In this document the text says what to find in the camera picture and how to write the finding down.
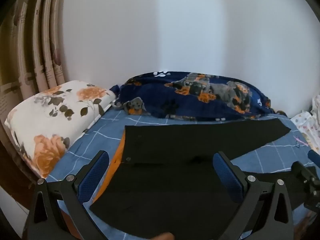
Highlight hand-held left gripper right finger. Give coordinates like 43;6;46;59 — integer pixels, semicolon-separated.
212;151;294;240

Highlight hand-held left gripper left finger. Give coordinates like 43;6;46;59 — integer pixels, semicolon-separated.
22;150;110;240

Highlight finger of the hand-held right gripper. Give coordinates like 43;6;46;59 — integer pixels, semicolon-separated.
291;161;320;213
307;149;320;167

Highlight black pants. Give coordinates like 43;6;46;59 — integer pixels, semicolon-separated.
89;119;317;239

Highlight white dotted cloth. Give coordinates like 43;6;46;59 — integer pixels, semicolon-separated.
290;96;320;153

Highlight blue checked bedsheet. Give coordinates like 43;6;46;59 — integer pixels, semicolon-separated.
46;109;320;240

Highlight white floral pillow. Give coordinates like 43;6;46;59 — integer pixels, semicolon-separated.
4;80;117;179

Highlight navy dog-print blanket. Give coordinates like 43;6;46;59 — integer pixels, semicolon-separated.
109;71;288;122

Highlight beige printed curtain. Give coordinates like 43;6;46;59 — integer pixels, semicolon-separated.
0;0;69;120

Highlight brown wooden bed frame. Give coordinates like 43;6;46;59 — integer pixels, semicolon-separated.
0;124;38;193

